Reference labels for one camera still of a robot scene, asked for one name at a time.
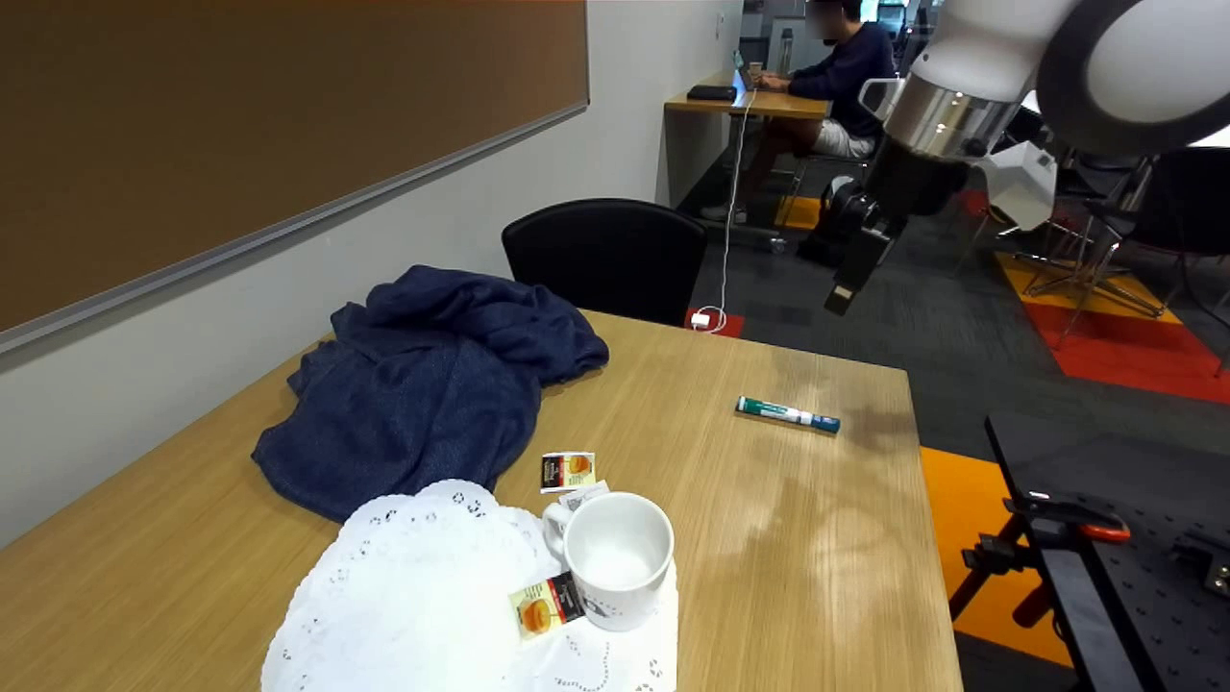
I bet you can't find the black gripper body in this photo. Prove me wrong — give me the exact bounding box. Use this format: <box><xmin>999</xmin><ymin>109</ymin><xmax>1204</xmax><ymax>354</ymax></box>
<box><xmin>853</xmin><ymin>134</ymin><xmax>974</xmax><ymax>244</ymax></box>

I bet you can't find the green marker pen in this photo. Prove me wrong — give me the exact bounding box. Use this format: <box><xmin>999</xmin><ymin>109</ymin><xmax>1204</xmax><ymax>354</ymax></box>
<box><xmin>729</xmin><ymin>391</ymin><xmax>847</xmax><ymax>439</ymax></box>

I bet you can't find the white ceramic mug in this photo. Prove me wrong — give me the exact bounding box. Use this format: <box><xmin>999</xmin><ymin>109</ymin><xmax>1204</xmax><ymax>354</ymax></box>
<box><xmin>541</xmin><ymin>487</ymin><xmax>678</xmax><ymax>633</ymax></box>

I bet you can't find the black backpack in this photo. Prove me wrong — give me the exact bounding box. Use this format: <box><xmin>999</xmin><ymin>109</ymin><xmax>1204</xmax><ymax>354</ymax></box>
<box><xmin>797</xmin><ymin>177</ymin><xmax>887</xmax><ymax>269</ymax></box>

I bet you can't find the yellow box under desk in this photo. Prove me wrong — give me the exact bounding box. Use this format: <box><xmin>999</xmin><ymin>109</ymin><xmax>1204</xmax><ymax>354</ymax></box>
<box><xmin>771</xmin><ymin>194</ymin><xmax>826</xmax><ymax>236</ymax></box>

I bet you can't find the seated person in blue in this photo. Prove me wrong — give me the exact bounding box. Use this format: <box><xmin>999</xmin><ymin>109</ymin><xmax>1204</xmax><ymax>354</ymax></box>
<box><xmin>749</xmin><ymin>0</ymin><xmax>906</xmax><ymax>164</ymax></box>

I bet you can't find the wooden background desk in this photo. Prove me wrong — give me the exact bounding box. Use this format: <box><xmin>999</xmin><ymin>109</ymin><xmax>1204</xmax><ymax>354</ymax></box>
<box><xmin>662</xmin><ymin>89</ymin><xmax>834</xmax><ymax>214</ymax></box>

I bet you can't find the black office chair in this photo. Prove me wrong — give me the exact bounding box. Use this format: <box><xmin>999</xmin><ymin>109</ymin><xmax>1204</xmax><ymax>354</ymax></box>
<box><xmin>500</xmin><ymin>198</ymin><xmax>711</xmax><ymax>332</ymax></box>

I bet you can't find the black background chair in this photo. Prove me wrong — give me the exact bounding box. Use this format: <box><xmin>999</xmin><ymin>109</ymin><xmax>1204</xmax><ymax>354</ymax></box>
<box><xmin>1022</xmin><ymin>144</ymin><xmax>1230</xmax><ymax>317</ymax></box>

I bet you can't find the small tea bag packet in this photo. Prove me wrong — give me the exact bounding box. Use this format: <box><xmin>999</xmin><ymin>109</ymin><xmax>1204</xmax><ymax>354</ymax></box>
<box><xmin>509</xmin><ymin>569</ymin><xmax>588</xmax><ymax>640</ymax></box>
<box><xmin>537</xmin><ymin>445</ymin><xmax>601</xmax><ymax>496</ymax></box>

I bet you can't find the black perforated mounting board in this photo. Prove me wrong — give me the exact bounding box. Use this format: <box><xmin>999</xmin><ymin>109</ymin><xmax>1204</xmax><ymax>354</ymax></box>
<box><xmin>985</xmin><ymin>416</ymin><xmax>1230</xmax><ymax>692</ymax></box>

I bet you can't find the dark blue cloth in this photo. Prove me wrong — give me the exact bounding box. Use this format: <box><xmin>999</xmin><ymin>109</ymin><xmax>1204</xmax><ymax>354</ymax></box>
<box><xmin>250</xmin><ymin>261</ymin><xmax>610</xmax><ymax>526</ymax></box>

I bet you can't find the white lace paper doily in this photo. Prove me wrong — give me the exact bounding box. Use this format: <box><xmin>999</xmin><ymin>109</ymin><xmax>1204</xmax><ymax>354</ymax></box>
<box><xmin>256</xmin><ymin>478</ymin><xmax>685</xmax><ymax>692</ymax></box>

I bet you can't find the brown cork pin board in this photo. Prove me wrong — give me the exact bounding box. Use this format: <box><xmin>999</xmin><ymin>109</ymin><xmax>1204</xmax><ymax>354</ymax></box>
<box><xmin>0</xmin><ymin>0</ymin><xmax>592</xmax><ymax>368</ymax></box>

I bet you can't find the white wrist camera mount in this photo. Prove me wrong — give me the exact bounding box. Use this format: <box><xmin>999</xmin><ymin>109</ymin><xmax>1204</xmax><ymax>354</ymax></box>
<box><xmin>980</xmin><ymin>139</ymin><xmax>1061</xmax><ymax>236</ymax></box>

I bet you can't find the thin white cable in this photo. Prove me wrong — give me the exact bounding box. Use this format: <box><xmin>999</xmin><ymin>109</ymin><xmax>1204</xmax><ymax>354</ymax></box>
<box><xmin>687</xmin><ymin>71</ymin><xmax>755</xmax><ymax>335</ymax></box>

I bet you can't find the orange handled black clamp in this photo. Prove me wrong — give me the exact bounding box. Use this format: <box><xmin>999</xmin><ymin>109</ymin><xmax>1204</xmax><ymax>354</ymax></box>
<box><xmin>944</xmin><ymin>487</ymin><xmax>1139</xmax><ymax>631</ymax></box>

